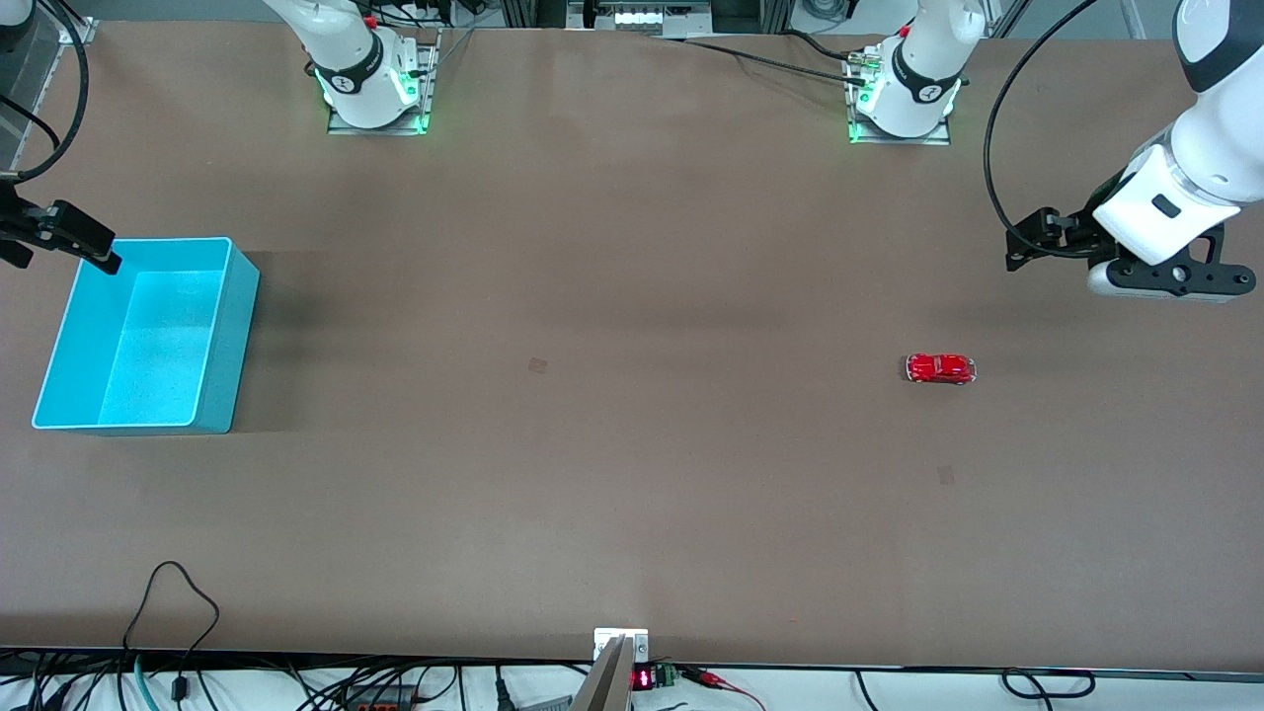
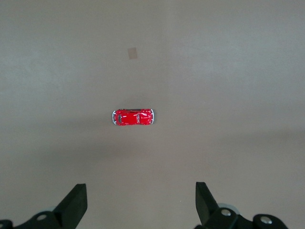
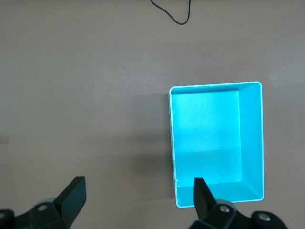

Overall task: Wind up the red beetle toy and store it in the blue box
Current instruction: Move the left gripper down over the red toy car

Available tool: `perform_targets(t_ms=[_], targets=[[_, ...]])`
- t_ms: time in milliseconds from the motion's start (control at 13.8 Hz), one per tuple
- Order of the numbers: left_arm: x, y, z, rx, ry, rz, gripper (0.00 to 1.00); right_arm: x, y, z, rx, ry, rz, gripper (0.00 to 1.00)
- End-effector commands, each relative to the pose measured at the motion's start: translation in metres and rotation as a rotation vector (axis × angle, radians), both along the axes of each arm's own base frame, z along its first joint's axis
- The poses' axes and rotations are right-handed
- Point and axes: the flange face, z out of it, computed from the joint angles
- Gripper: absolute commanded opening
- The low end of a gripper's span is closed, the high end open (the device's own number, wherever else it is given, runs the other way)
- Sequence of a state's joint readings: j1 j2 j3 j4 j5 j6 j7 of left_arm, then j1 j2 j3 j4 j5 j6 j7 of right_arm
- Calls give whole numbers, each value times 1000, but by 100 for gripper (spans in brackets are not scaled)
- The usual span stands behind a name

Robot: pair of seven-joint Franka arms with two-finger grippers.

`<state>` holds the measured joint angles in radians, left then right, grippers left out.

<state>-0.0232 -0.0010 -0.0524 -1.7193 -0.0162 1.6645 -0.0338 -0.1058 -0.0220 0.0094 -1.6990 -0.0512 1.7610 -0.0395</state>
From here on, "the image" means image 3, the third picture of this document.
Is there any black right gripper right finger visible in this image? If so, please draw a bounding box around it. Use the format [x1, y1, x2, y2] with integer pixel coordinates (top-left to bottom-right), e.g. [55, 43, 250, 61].
[189, 177, 289, 229]

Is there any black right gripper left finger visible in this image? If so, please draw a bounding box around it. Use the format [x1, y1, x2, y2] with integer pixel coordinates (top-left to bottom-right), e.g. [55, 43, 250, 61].
[0, 176, 87, 229]

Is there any thin black looped cable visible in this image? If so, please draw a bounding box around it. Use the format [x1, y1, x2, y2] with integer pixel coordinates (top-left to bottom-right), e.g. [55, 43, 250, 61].
[150, 0, 191, 25]

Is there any blue plastic storage box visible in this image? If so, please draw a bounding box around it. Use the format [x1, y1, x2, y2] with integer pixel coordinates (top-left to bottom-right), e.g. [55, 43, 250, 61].
[168, 81, 265, 209]

